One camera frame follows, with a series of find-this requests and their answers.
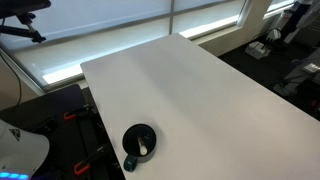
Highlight rear orange-handled black clamp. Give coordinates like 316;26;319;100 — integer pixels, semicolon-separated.
63;104;94;121

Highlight front orange-handled black clamp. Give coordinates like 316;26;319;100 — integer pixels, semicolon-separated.
73;146;107;176

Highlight black perforated mounting board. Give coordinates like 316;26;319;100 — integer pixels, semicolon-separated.
0;85;112;180

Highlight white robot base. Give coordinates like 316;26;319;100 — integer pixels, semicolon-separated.
0;120;50;180

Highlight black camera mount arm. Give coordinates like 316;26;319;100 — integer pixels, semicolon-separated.
0;0;51;43

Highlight orange-handled black clamp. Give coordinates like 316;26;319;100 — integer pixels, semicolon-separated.
63;104;94;121
73;146;107;176

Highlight white device on floor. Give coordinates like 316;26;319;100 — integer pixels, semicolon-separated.
245;41;270;60

